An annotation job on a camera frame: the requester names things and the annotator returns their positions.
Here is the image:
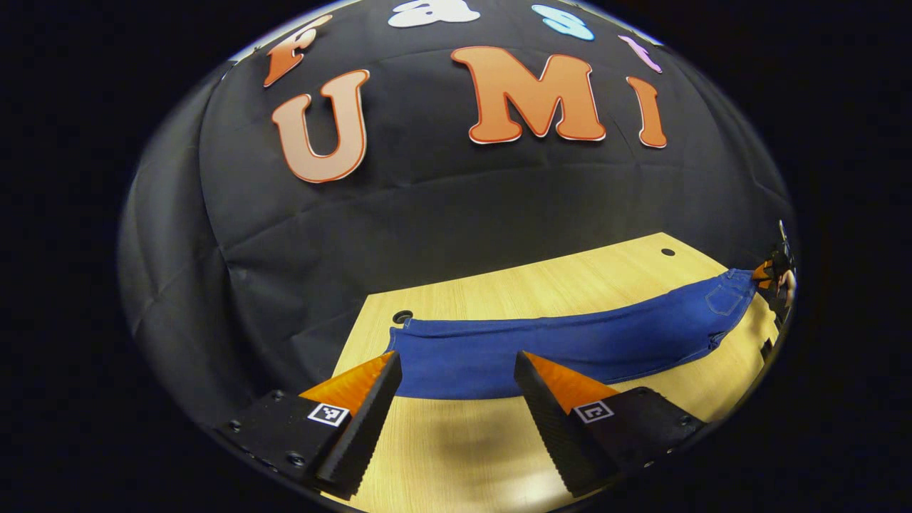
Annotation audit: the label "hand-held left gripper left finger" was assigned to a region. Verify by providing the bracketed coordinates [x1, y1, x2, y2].
[214, 351, 403, 500]

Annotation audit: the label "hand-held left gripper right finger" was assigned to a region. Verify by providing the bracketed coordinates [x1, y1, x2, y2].
[514, 350, 708, 499]

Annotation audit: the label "blue denim jeans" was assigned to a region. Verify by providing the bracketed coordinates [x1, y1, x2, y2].
[385, 268, 760, 401]

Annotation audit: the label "black backdrop cloth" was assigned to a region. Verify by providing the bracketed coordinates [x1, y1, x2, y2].
[118, 0, 795, 428]

